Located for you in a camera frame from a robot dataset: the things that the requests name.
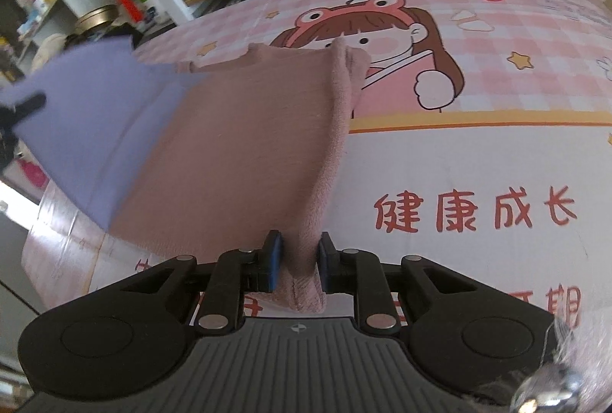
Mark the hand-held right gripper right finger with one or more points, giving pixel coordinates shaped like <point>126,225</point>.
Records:
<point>326,265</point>

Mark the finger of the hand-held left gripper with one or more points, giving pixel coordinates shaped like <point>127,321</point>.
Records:
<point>31,101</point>

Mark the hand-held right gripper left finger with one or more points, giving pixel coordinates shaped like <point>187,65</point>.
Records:
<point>273,262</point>

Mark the purple and pink sweater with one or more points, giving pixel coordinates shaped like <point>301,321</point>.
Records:
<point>239,145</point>

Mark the white cloth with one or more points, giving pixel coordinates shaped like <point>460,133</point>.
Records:
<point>48,49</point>

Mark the golden metal bowl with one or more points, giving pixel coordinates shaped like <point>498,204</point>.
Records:
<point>95,17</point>

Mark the red bottle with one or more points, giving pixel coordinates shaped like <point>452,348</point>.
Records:
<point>126,4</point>

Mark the white jar with green lid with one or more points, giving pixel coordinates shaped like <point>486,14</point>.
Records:
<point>149,14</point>

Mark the pink checked printed bed sheet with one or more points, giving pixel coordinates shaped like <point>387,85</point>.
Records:
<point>478,145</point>

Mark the clear plastic wrap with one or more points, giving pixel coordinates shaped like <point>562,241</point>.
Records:
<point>564,374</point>

